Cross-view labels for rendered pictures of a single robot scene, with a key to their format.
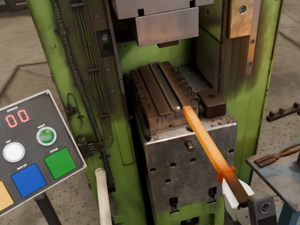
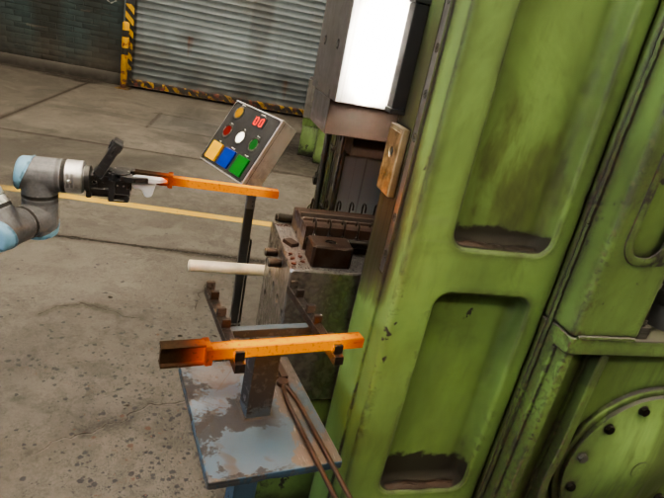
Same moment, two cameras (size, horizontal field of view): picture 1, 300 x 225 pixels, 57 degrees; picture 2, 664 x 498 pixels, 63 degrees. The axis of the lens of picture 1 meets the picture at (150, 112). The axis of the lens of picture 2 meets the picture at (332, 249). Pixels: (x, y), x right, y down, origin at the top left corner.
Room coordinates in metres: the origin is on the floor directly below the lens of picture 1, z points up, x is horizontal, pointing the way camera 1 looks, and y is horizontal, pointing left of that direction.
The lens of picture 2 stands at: (0.70, -1.70, 1.55)
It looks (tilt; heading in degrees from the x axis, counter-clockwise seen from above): 22 degrees down; 81
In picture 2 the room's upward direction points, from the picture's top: 12 degrees clockwise
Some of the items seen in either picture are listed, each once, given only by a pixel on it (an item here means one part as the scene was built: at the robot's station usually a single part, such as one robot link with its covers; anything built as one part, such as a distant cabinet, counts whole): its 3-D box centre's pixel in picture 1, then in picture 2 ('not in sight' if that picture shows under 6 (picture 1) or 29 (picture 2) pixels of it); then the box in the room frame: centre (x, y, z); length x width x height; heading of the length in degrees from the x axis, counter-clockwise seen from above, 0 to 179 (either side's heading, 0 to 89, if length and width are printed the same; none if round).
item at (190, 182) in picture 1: (174, 132); (352, 309); (1.07, -0.11, 0.69); 0.56 x 0.38 x 0.45; 9
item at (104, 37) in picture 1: (105, 43); not in sight; (0.97, 0.13, 1.24); 0.03 x 0.03 x 0.07; 9
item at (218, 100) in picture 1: (210, 102); (329, 252); (0.93, -0.26, 0.95); 0.12 x 0.08 x 0.06; 9
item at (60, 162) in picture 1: (60, 163); (239, 166); (0.63, 0.30, 1.01); 0.07 x 0.05 x 0.07; 124
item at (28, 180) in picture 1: (29, 180); (226, 158); (0.58, 0.38, 1.01); 0.07 x 0.05 x 0.07; 124
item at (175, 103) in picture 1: (164, 83); (366, 222); (1.06, -0.08, 0.99); 0.42 x 0.05 x 0.01; 9
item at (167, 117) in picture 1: (160, 91); (361, 229); (1.06, -0.06, 0.96); 0.42 x 0.20 x 0.09; 9
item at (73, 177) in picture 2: not in sight; (76, 177); (0.22, -0.21, 1.04); 0.10 x 0.05 x 0.09; 99
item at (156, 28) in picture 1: (152, 9); (385, 120); (1.06, -0.06, 1.32); 0.42 x 0.20 x 0.10; 9
